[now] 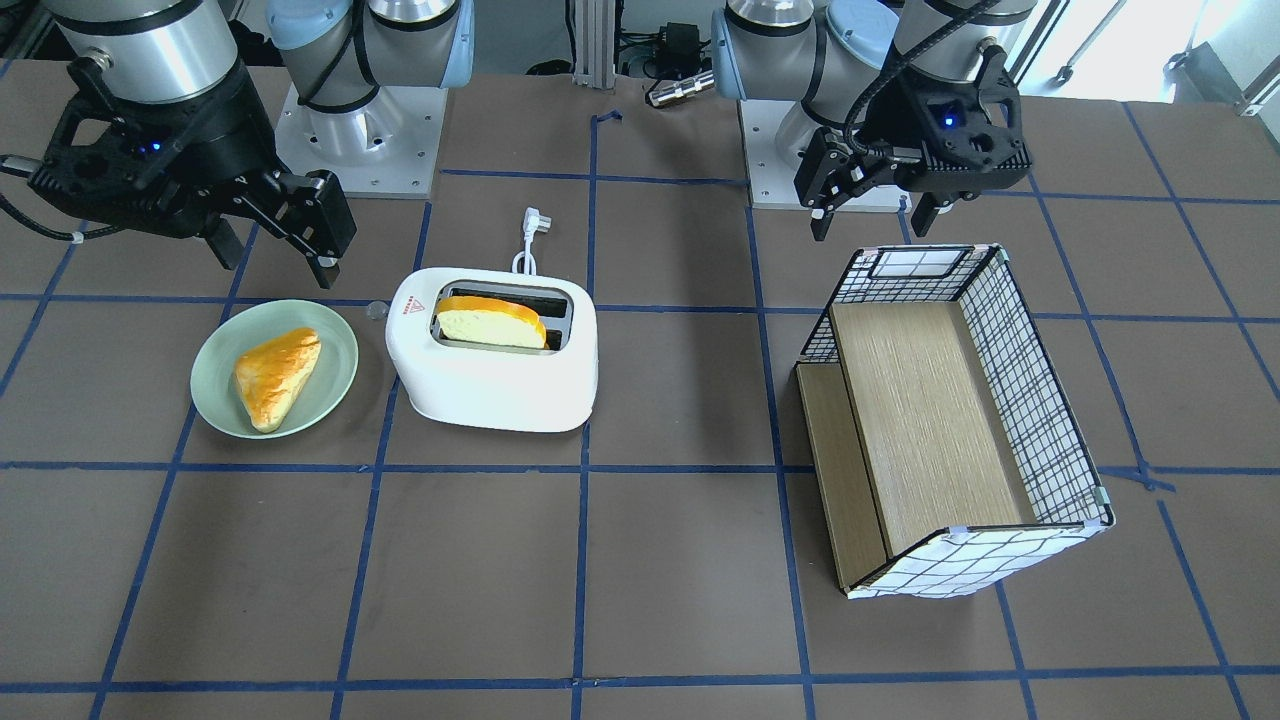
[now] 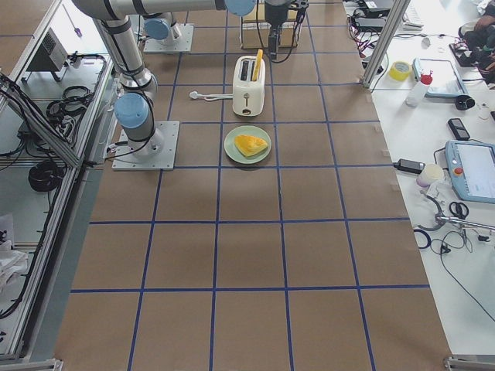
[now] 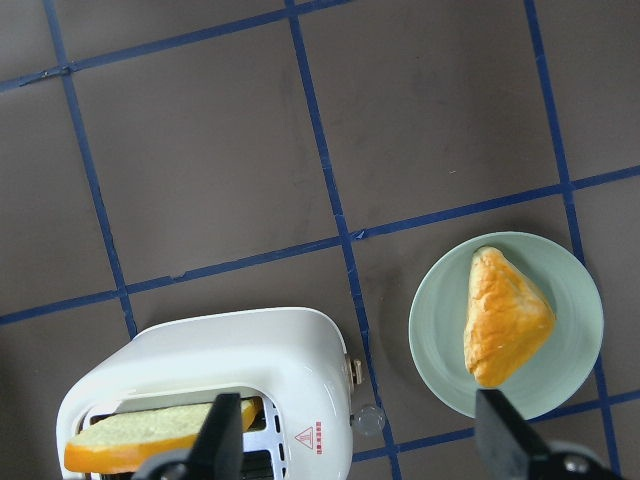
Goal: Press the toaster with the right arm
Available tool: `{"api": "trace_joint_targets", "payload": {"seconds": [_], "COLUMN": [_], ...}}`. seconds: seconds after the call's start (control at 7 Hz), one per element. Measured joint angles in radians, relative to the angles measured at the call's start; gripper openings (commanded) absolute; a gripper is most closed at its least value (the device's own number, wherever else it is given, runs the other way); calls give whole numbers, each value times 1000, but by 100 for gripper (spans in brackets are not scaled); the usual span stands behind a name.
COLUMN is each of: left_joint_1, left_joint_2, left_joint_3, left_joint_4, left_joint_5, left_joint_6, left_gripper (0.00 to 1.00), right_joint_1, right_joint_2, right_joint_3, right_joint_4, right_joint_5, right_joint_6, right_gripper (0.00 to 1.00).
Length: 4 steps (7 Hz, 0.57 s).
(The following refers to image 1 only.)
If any triangular golden pastry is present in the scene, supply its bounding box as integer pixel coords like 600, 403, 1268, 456
233, 327, 323, 434

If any silver metal cylinder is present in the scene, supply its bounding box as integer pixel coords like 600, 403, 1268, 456
644, 70, 716, 109

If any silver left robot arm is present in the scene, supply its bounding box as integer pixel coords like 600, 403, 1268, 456
712, 1, 1036, 241

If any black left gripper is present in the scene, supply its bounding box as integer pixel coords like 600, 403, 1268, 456
794, 45, 1033, 242

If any aluminium profile post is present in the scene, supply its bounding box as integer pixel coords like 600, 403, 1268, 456
567, 1, 620, 92

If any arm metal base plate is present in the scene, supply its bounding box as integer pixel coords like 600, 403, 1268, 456
737, 97, 913, 213
276, 87, 449, 200

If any checkered fabric storage box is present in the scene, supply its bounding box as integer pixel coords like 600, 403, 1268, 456
795, 243, 1116, 600

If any white two-slot toaster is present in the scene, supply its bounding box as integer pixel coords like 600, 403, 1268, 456
385, 266, 599, 433

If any yellow bread slice in toaster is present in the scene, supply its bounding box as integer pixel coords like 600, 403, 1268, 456
435, 295, 547, 348

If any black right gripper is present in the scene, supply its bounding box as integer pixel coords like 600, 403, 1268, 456
27, 56, 357, 290

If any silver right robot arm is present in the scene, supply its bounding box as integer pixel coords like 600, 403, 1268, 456
3, 1, 475, 288

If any black power adapter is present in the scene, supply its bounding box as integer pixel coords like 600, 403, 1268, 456
655, 22, 701, 65

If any white toaster power cable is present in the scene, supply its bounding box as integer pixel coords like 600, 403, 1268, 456
511, 206, 548, 277

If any light green plate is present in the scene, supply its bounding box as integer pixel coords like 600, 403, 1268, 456
189, 299, 358, 439

